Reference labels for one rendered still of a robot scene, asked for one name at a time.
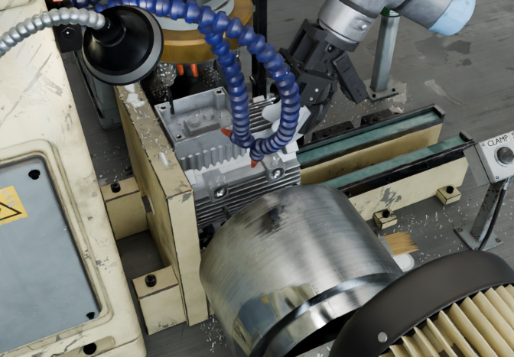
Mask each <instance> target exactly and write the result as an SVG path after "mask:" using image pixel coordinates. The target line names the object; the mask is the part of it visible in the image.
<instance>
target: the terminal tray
mask: <svg viewBox="0 0 514 357"><path fill-rule="evenodd" d="M173 103H174V115H172V114H171V111H170V108H171V106H170V104H169V102H165V103H161V104H158V105H154V108H155V115H156V116H157V118H158V117H159V116H160V118H159V119H158V121H159V122H160V124H161V127H162V128H163V130H164V133H165V134H166V135H167V138H168V140H169V142H170V144H171V147H172V148H174V149H173V150H174V151H175V150H176V151H175V154H176V156H177V159H178V160H179V162H180V164H181V166H182V168H183V170H184V171H186V170H189V169H193V170H196V169H197V170H198V171H201V170H202V167H205V168H206V169H208V168H209V165H211V164H212V165H213V166H214V167H215V166H216V163H217V162H219V163H220V164H223V161H224V160H227V161H228V162H230V161H231V158H232V157H233V158H234V159H235V160H236V159H237V158H238V156H239V155H240V156H241V157H245V154H246V153H247V149H244V148H239V147H238V146H237V145H236V144H233V143H232V142H231V141H230V139H229V137H227V136H226V135H224V134H223V133H222V132H221V129H222V128H226V129H230V130H233V117H232V109H231V102H230V99H229V94H228V93H227V91H226V90H225V89H224V87H223V86H222V87H219V88H216V89H211V90H208V91H205V92H200V93H198V94H194V95H191V96H186V97H184V98H180V99H175V100H173ZM212 108H213V110H212ZM198 109H199V110H200V113H201V112H202V111H203V113H201V114H199V110H198ZM201 109H202V111H201ZM205 109H206V110H205ZM214 109H215V110H214ZM224 109H225V110H224ZM223 110H224V111H223ZM213 111H214V112H213ZM220 112H221V115H219V114H220ZM222 112H223V114H222ZM196 113H197V116H195V115H196ZM188 114H189V117H188V116H187V115H188ZM190 114H191V115H190ZM215 114H217V115H215ZM179 115H180V116H179ZM192 115H193V117H192ZM220 116H221V118H220ZM191 117H192V118H191ZM216 117H217V118H216ZM225 117H226V118H225ZM176 118H177V119H176ZM217 119H219V120H220V121H219V120H217ZM227 119H228V120H227ZM230 119H231V120H230ZM177 121H179V122H177ZM173 122H174V123H173ZM175 123H177V124H175ZM179 124H180V125H179ZM229 124H230V125H229ZM182 128H183V129H184V130H183V131H181V130H182ZM206 131H207V132H206ZM184 132H185V133H184Z"/></svg>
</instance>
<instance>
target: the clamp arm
mask: <svg viewBox="0 0 514 357"><path fill-rule="evenodd" d="M252 4H253V28H254V32H255V34H262V35H263V36H264V37H265V43H267V24H268V0H252ZM263 64H264V63H260V62H258V61H257V59H256V57H255V54H252V74H251V75H249V76H250V81H251V82H252V98H255V97H257V96H262V95H263V96H264V97H265V99H269V96H267V77H265V75H266V73H267V71H266V69H265V68H264V66H263Z"/></svg>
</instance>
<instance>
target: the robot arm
mask: <svg viewBox="0 0 514 357"><path fill-rule="evenodd" d="M475 2H476V0H326V1H325V3H324V4H323V6H322V8H321V9H320V11H319V13H318V14H317V15H318V18H317V20H316V21H312V20H310V19H307V18H305V19H304V22H303V24H302V25H301V27H300V29H299V30H298V32H297V34H296V36H295V37H294V40H293V41H292V42H291V45H290V47H289V48H288V49H285V48H282V47H281V48H280V49H279V51H278V53H280V54H281V55H282V56H283V58H285V61H284V62H285V63H286V64H287V65H289V66H290V72H291V73H293V74H294V76H295V82H296V83H297V85H298V87H299V92H298V93H299V95H300V97H301V101H300V102H299V103H300V106H301V109H300V111H299V114H300V116H299V119H298V126H297V128H296V132H295V134H294V136H293V138H292V140H291V141H289V142H288V144H290V143H292V142H293V141H296V140H298V139H299V138H300V137H301V136H303V135H306V134H307V133H308V132H309V131H311V130H312V129H314V128H315V127H317V126H318V125H319V124H320V123H321V122H322V120H323V119H324V117H325V115H326V114H327V111H328V109H329V108H330V106H331V105H332V104H333V103H332V102H331V101H332V100H333V98H334V95H335V93H336V92H337V84H338V83H339V84H340V89H341V91H342V92H343V94H344V95H345V97H347V98H348V100H352V101H353V102H355V103H356V104H357V105H358V104H359V103H360V102H362V101H363V100H364V99H365V98H367V97H368V96H369V94H368V92H367V91H366V85H365V84H364V82H363V81H362V80H361V79H360V77H359V75H358V73H357V72H356V70H355V68H354V66H353V64H352V62H351V60H350V59H349V57H348V55H347V53H346V52H345V51H349V52H354V51H355V49H356V48H357V46H358V45H359V41H362V40H363V38H364V37H365V36H366V34H367V32H368V31H369V29H370V28H371V26H372V24H373V22H374V21H375V20H376V18H377V17H378V16H379V14H380V12H381V11H382V9H383V8H384V6H385V7H387V8H388V9H390V10H392V11H394V12H396V13H398V14H400V15H402V16H404V17H406V18H408V19H410V20H412V21H414V22H416V23H418V24H420V25H422V26H423V27H425V28H426V29H427V30H432V31H435V32H437V33H439V34H442V35H452V34H455V33H456V32H458V31H459V30H460V29H461V28H462V27H463V26H464V25H465V24H466V23H467V22H468V21H469V19H470V17H471V15H472V14H473V10H474V7H475ZM306 105H309V107H308V108H307V106H306ZM262 117H263V118H265V119H267V120H268V121H270V122H271V123H273V125H272V131H274V132H276V131H277V129H278V125H279V124H280V123H279V122H280V118H281V100H280V101H279V102H278V103H276V104H273V105H267V106H266V107H265V108H264V109H263V110H262Z"/></svg>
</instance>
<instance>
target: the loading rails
mask: <svg viewBox="0 0 514 357"><path fill-rule="evenodd" d="M445 114H446V113H445V112H444V111H443V110H442V109H441V108H440V107H439V106H438V105H436V104H435V103H432V104H429V105H425V106H422V107H419V108H416V109H413V110H410V111H407V112H403V113H400V114H397V115H394V116H391V117H388V118H384V119H381V120H378V121H376V122H372V123H369V124H366V125H362V126H360V127H357V128H353V129H350V130H347V131H343V132H341V133H338V134H335V135H331V136H328V137H326V138H322V139H319V140H316V141H312V142H309V143H307V144H303V145H300V146H298V149H299V150H298V151H296V152H295V153H296V157H297V160H298V162H299V164H300V166H299V167H300V169H301V170H300V173H301V175H300V177H301V180H300V181H301V183H300V185H302V184H312V183H314V184H323V185H328V186H331V187H335V188H337V189H338V190H340V191H341V192H343V193H344V194H345V195H346V196H347V198H348V199H349V200H350V202H351V203H352V204H353V205H354V207H355V208H356V210H357V211H358V212H359V214H360V215H361V216H362V217H363V219H364V220H365V221H367V220H370V219H373V221H374V222H375V223H376V225H377V226H378V227H379V228H380V229H384V228H387V227H389V226H393V225H395V224H396V223H397V220H398V217H397V216H396V215H395V214H394V212H393V211H394V210H396V209H400V208H402V207H404V206H408V205H410V204H413V203H416V202H418V201H421V200H424V199H427V198H428V197H431V196H434V195H436V196H437V197H438V199H439V200H440V201H441V202H442V203H443V204H444V205H447V204H449V203H452V202H455V201H457V200H459V199H460V196H461V193H460V192H459V191H458V189H457V188H456V187H458V186H461V184H462V182H463V179H464V176H465V173H466V171H467V168H468V165H469V164H468V163H467V159H466V158H465V155H464V153H463V149H465V148H468V147H470V146H472V145H474V144H476V142H475V141H474V140H473V138H471V137H470V136H469V135H468V134H467V133H466V132H465V131H464V130H463V131H460V134H459V136H457V137H454V138H450V139H447V140H445V141H442V142H439V143H437V142H438V137H439V134H440V131H441V127H442V124H443V121H444V116H445ZM204 229H205V228H204ZM204 229H203V231H204V232H202V233H200V235H199V239H200V249H203V247H204V248H206V247H207V245H208V244H209V242H210V240H211V239H212V238H213V237H214V234H213V233H212V232H206V231H205V230H204Z"/></svg>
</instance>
